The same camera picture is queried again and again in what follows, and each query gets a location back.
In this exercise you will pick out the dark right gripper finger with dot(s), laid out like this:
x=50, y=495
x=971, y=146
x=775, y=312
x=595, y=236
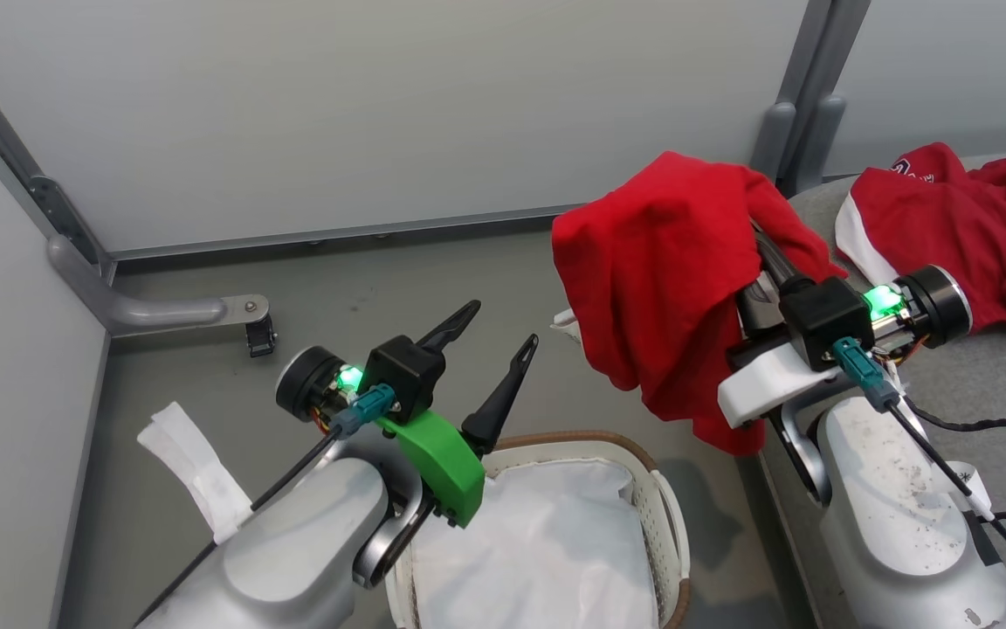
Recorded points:
x=782, y=262
x=758, y=310

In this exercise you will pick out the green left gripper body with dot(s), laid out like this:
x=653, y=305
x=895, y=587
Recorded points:
x=442, y=463

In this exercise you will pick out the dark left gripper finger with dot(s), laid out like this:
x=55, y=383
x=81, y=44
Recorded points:
x=499, y=402
x=452, y=328

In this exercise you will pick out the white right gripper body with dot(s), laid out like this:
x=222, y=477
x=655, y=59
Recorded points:
x=765, y=384

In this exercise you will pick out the plain red shirt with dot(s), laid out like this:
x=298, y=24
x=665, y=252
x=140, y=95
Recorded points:
x=651, y=262

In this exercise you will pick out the red jersey with white stripes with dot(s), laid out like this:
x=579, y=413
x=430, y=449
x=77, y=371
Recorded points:
x=974, y=227

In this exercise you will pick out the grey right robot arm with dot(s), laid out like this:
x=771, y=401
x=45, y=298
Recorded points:
x=896, y=524

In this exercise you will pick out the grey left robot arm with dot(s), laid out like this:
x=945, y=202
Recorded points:
x=302, y=542

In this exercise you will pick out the white basket liner cloth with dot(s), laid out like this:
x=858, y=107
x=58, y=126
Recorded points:
x=538, y=550

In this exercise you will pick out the white laundry basket brown rim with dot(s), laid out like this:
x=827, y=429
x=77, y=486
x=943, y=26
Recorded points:
x=671, y=524

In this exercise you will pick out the black caster wheel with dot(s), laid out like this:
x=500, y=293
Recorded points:
x=260, y=339

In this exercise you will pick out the white tape strip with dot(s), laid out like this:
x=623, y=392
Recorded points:
x=197, y=472

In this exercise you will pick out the grey partition foot bar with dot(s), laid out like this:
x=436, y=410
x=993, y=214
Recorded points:
x=162, y=310

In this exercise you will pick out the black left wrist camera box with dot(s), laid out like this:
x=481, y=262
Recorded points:
x=405, y=376

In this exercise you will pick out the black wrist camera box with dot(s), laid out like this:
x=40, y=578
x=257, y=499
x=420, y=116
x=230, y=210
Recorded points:
x=405, y=376
x=826, y=319

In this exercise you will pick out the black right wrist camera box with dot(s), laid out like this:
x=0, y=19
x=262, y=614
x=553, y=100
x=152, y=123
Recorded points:
x=826, y=319

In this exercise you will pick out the grey partition bottom rail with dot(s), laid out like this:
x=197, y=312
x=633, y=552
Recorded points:
x=337, y=234

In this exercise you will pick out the grey corner partition post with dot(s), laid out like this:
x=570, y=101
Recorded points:
x=5, y=148

